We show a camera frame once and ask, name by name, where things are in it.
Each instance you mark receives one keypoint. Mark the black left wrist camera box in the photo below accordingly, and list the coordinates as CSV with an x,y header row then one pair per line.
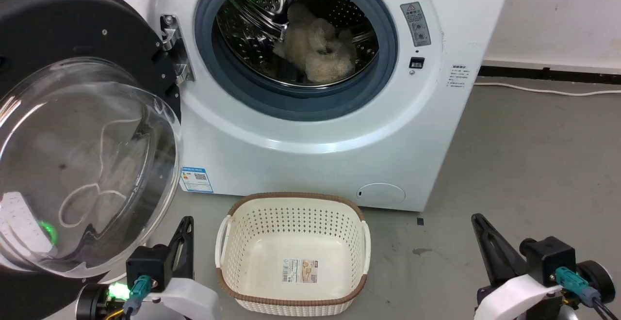
x,y
148,266

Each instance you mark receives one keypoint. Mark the chrome door hinge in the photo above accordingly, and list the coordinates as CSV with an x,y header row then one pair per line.
x,y
171,34

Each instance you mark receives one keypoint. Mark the cream plastic laundry basket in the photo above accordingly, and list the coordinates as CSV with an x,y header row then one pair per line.
x,y
293,242

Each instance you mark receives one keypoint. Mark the beige fluffy plush toy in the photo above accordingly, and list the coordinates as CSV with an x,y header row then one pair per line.
x,y
318,51

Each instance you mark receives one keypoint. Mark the washer door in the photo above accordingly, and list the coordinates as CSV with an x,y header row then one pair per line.
x,y
73,19

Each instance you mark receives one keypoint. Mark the stainless steel washer drum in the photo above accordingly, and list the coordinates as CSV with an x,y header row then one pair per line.
x,y
254,24

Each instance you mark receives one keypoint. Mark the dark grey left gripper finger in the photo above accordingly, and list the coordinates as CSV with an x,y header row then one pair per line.
x,y
183,247

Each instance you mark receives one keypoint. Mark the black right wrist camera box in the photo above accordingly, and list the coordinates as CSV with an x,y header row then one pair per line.
x,y
548,259

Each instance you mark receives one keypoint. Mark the paper basket product label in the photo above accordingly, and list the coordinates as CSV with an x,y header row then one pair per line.
x,y
300,270

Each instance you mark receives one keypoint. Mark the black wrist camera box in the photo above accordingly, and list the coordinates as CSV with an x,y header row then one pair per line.
x,y
548,259
148,266

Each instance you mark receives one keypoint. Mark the round white filter cover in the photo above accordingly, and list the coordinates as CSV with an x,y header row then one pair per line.
x,y
381,195

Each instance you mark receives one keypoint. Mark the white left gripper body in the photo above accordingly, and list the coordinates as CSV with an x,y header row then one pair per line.
x,y
187,300

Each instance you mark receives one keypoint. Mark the white front-load washing machine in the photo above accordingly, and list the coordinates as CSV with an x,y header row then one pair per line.
x,y
315,165

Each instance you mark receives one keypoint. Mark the white text label sticker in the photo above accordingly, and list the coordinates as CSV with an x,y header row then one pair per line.
x,y
458,76

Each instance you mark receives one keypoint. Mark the black door latch socket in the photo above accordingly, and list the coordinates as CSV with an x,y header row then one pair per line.
x,y
416,62

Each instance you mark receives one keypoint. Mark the grey warning sticker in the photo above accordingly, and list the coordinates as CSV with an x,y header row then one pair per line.
x,y
416,24

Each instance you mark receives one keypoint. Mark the blue energy label sticker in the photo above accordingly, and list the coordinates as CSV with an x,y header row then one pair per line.
x,y
196,180

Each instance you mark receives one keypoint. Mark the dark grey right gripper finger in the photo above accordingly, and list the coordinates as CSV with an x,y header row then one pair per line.
x,y
497,254

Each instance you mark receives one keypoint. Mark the black wall baseboard strip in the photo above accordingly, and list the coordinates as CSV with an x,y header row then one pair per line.
x,y
548,74

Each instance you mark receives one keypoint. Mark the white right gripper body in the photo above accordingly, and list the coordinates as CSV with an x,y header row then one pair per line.
x,y
516,298

